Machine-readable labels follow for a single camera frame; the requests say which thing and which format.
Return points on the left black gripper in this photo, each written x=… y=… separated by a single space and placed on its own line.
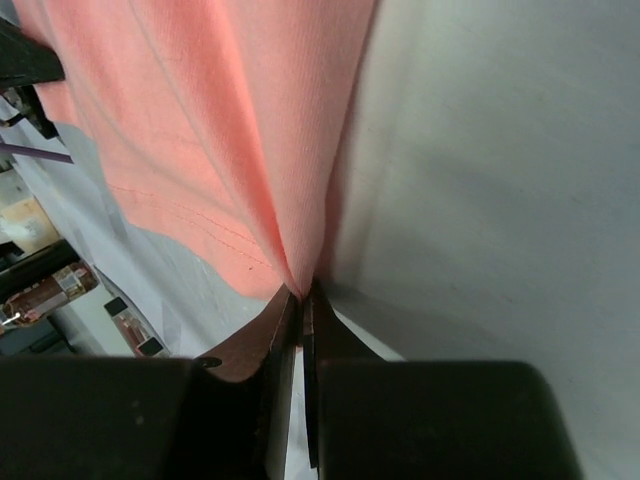
x=24 y=64

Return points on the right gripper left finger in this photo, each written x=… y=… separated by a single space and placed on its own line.
x=251 y=379

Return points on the white paper sheets front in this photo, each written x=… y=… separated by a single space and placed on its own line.
x=186 y=302

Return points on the salmon pink t shirt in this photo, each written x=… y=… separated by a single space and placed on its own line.
x=217 y=123

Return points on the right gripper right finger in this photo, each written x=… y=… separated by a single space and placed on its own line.
x=324 y=338

